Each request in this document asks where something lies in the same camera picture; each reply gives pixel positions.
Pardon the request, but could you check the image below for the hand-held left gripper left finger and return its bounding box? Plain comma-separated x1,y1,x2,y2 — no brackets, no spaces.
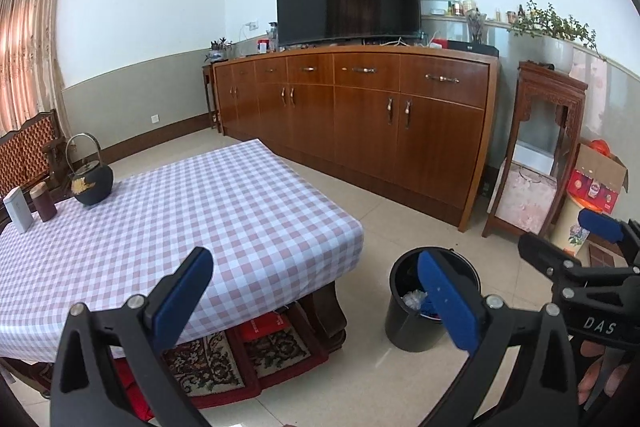
49,246,215,427

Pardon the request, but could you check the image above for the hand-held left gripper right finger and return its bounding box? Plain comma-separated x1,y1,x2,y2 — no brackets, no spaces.
417,249,581,427

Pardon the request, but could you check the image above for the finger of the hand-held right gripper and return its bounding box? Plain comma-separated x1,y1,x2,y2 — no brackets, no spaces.
577,208,640,258
518,232,640,303

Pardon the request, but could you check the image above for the black plastic bucket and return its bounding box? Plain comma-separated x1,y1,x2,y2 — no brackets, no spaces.
385,247,482,353

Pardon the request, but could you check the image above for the person's right hand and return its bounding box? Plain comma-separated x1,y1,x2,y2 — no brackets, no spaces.
577,339,640,410

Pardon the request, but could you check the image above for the cream floral pedal bin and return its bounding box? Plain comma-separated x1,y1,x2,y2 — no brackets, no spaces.
550,197,593,255

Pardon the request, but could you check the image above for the red printed cardboard box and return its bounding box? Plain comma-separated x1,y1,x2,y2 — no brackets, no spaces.
567,142,630,214

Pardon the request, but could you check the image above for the pink floral bag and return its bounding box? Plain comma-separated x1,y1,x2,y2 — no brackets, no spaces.
492,161,558,235

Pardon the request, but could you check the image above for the red patterned rug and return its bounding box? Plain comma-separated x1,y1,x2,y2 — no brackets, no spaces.
110,307,331,423

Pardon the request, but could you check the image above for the checkered tablecloth table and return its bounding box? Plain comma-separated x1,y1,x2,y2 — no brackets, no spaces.
0,138,364,364

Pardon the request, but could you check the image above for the white storage box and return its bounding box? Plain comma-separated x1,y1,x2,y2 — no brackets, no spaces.
512,142,558,178

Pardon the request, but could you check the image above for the black iron teapot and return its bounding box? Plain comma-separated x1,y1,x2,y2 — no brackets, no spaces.
65,133,115,206

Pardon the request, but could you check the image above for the carved wooden plant stand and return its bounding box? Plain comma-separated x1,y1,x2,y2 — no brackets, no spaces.
481,61,589,240

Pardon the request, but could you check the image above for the wooden sideboard cabinet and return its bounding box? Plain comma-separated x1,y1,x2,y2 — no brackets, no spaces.
212,46,502,233

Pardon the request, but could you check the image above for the dark red canister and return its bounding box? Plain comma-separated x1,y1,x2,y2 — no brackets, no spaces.
29,182,57,223

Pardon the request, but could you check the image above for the large plant in white pot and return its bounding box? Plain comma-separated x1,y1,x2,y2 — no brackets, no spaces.
510,0,601,75

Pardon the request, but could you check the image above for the black set-top box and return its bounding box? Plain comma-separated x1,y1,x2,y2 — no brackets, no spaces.
445,41,500,58

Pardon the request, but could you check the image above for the glass vase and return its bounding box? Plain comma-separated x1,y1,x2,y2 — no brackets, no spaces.
466,9,488,44

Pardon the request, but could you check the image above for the small plant in patterned pot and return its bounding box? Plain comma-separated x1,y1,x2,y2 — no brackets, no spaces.
205,38,235,62

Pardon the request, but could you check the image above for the beige curtain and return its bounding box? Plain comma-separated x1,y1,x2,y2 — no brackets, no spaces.
0,0,68,138

